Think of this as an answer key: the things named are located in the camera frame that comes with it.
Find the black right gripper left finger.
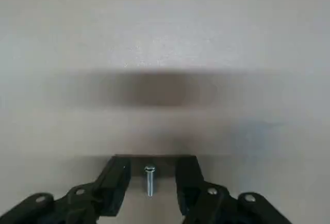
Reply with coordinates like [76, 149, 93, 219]
[0, 154, 132, 224]

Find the silver metal screw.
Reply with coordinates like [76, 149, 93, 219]
[143, 165, 157, 199]

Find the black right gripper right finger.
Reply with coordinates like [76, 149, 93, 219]
[175, 155, 330, 224]

